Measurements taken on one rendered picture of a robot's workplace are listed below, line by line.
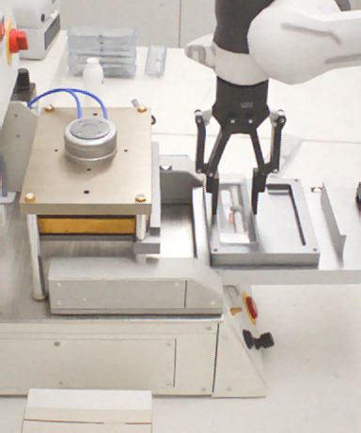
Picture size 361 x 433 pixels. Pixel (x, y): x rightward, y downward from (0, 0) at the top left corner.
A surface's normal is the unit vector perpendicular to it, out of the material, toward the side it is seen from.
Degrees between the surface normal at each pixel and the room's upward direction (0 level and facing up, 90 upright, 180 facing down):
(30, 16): 86
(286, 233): 0
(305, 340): 0
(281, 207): 0
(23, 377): 90
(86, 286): 90
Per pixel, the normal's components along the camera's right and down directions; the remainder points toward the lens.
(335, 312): 0.03, -0.82
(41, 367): 0.04, 0.57
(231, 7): -0.59, 0.43
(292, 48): -0.15, 0.42
